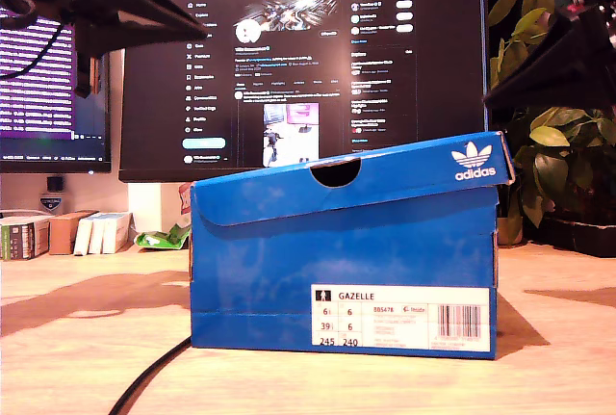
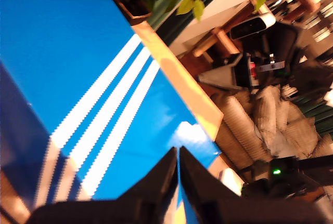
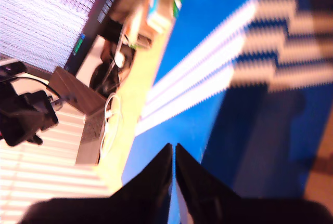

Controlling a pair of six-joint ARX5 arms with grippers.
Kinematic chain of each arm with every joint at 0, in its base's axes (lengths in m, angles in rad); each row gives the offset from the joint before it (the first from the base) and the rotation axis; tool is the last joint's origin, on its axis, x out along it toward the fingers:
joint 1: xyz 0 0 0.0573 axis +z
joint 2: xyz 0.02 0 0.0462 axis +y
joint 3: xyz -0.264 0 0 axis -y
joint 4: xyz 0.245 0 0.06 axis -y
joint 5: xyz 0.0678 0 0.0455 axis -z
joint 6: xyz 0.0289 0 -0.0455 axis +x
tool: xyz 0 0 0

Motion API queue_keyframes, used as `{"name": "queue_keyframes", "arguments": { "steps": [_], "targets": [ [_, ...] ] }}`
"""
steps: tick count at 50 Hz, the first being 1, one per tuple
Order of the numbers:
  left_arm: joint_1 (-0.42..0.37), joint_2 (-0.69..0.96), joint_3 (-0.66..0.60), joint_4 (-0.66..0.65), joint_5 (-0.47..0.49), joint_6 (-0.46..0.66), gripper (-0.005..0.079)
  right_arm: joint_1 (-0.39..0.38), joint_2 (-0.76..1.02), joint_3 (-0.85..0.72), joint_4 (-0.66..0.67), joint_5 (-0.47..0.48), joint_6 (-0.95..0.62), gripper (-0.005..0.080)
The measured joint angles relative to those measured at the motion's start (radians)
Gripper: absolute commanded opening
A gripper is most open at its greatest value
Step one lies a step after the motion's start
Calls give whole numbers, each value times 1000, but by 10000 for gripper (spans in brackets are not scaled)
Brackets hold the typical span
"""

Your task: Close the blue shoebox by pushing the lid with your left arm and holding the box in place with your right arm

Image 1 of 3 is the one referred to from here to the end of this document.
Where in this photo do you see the flat white box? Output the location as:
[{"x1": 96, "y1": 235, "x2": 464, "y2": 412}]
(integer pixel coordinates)
[{"x1": 0, "y1": 209, "x2": 51, "y2": 221}]

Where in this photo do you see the white monitor stand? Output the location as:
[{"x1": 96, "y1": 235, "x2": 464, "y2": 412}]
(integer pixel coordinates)
[{"x1": 127, "y1": 182, "x2": 163, "y2": 234}]

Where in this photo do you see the green and white box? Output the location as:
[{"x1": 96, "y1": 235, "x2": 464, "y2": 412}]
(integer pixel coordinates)
[{"x1": 0, "y1": 217, "x2": 52, "y2": 262}]

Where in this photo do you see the blue adidas shoebox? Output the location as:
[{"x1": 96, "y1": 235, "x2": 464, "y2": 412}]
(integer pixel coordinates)
[{"x1": 189, "y1": 130, "x2": 517, "y2": 361}]

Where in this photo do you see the thick black table cable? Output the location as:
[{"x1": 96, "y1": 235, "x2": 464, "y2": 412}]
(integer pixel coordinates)
[{"x1": 108, "y1": 336, "x2": 193, "y2": 415}]

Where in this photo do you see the red and white package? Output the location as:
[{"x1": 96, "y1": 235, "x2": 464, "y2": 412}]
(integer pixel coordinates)
[{"x1": 178, "y1": 182, "x2": 193, "y2": 217}]

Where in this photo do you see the shield-shaped badge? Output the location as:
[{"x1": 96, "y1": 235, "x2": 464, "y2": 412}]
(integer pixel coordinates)
[{"x1": 39, "y1": 193, "x2": 64, "y2": 216}]

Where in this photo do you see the black planter tray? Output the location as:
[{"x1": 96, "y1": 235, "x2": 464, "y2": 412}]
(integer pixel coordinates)
[{"x1": 538, "y1": 217, "x2": 616, "y2": 259}]

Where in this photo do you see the small brown plant pot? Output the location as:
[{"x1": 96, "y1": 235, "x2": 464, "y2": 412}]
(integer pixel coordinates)
[{"x1": 497, "y1": 215, "x2": 525, "y2": 248}]

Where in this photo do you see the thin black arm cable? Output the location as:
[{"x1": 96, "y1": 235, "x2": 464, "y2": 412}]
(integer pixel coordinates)
[{"x1": 0, "y1": 19, "x2": 68, "y2": 82}]

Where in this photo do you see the green leafy houseplant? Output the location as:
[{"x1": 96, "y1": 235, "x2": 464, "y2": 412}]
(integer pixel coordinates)
[{"x1": 486, "y1": 0, "x2": 616, "y2": 230}]

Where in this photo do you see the green crumpled packet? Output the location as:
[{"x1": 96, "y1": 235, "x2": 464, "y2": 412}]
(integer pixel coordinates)
[{"x1": 133, "y1": 222, "x2": 193, "y2": 252}]

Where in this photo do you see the black monitor with purple terminal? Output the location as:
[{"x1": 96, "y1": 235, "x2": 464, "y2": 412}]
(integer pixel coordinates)
[{"x1": 0, "y1": 3, "x2": 113, "y2": 175}]

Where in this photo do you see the large black Huawei monitor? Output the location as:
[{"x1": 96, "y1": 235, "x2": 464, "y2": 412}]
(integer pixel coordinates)
[{"x1": 118, "y1": 0, "x2": 490, "y2": 184}]

